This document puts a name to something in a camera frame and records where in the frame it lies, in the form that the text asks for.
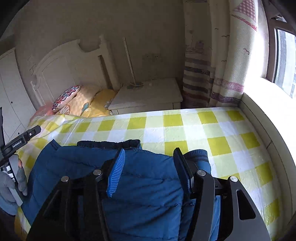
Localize white bedside table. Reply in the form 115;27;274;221
108;78;183;115

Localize white wooden headboard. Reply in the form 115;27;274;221
31;34;122;106

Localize window with dark frame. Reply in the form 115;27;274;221
262;1;295;98

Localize grey gloved left hand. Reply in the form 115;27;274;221
1;159;28;216

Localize white desk lamp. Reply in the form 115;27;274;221
122;37;144;88

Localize yellow checked bed sheet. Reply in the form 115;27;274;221
15;108;283;240

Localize white wardrobe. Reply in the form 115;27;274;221
0;48;36;143

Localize blue puffer jacket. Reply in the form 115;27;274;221
21;138;221;241

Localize patterned striped curtain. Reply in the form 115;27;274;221
182;1;269;108

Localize wall power socket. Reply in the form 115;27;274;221
142;53;162;63

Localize yellow cream pillow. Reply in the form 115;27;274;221
57;85;117;118

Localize floral patterned pillow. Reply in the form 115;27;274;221
52;85;81;113

